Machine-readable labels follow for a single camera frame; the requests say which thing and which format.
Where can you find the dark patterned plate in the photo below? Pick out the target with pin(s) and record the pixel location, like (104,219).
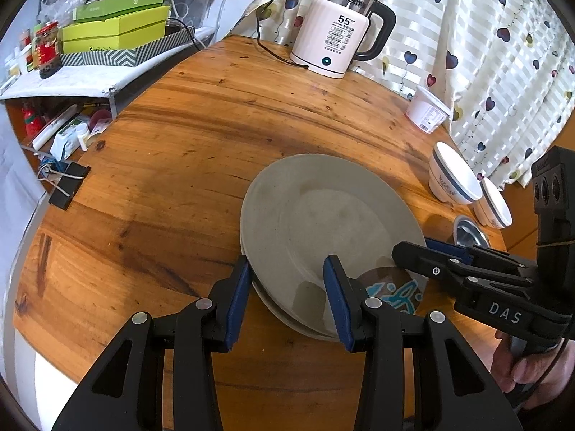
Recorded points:
(400,288)

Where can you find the grey plate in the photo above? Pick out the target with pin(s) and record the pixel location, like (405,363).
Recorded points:
(289,275)
(333,203)

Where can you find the chevron pattern box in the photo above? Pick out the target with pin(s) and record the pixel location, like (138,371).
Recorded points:
(129,57)

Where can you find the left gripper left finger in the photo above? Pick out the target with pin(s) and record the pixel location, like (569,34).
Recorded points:
(123,389)

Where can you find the white blue-rimmed bowl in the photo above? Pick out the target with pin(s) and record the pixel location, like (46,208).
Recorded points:
(491,209)
(451,180)

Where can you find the right human hand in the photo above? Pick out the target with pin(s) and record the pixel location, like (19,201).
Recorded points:
(509,372)

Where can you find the white plastic tub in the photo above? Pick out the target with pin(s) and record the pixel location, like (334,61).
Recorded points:
(426,110)

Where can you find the dark green box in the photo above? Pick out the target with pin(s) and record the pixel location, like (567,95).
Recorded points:
(106,9)

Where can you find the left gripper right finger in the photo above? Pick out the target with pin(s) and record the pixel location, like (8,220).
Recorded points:
(419,372)

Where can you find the white shelf board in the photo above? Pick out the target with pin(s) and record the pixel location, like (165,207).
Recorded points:
(97,81)

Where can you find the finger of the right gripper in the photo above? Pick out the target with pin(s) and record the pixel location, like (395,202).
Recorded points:
(454,274)
(486,258)

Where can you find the white electric kettle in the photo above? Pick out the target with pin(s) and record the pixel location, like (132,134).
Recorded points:
(332,32)

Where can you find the red jar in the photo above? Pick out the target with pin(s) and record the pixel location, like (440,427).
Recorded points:
(48,50)

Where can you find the grey top plate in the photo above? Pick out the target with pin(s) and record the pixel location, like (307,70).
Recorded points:
(333,203)

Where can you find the steel bowl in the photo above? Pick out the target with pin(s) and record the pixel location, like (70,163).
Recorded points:
(466,233)

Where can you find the lime green box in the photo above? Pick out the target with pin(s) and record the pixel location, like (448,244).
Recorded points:
(123,32)

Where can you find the heart pattern curtain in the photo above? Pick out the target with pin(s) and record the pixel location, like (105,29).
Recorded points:
(505,69)

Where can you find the black binder clip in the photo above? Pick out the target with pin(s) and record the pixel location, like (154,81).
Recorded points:
(65,178)

